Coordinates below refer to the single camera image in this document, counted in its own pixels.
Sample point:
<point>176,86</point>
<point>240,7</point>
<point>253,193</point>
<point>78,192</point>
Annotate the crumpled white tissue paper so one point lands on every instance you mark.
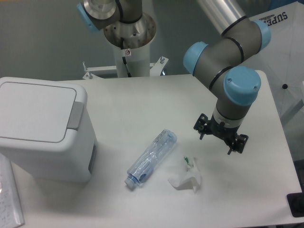
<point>187,176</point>

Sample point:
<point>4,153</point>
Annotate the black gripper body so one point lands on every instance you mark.
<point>228,135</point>

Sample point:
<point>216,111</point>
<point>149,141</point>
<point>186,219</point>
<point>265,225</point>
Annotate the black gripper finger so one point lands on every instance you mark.
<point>202,126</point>
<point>237,143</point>

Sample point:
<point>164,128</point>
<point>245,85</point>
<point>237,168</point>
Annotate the clear plastic water bottle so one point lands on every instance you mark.
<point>142,168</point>

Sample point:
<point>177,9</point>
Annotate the white push-lid trash can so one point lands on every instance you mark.
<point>45,128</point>

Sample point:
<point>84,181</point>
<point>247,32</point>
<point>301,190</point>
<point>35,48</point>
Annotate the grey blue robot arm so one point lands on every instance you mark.
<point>218,67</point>

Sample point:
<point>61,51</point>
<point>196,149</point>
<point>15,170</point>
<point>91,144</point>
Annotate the black device at edge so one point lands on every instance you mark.
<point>296,204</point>

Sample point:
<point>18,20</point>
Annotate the white umbrella with lettering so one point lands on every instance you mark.
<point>283,60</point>

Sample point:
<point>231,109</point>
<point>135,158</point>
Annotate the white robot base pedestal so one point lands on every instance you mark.
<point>131,42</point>

